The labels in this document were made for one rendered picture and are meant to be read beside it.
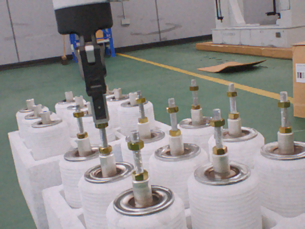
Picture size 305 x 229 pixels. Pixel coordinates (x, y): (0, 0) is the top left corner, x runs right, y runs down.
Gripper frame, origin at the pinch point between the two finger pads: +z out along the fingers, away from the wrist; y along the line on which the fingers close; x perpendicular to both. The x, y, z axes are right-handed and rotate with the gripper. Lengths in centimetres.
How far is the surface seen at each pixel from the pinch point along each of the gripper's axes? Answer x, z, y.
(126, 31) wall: 66, 5, -618
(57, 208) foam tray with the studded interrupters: -9.7, 17.1, -6.9
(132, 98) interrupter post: 9.0, 8.6, -46.5
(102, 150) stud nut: -0.6, 6.2, 0.5
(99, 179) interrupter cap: -1.6, 9.8, 2.2
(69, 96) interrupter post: -9, 9, -66
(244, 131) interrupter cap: 24.3, 10.1, -7.9
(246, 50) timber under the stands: 156, 34, -323
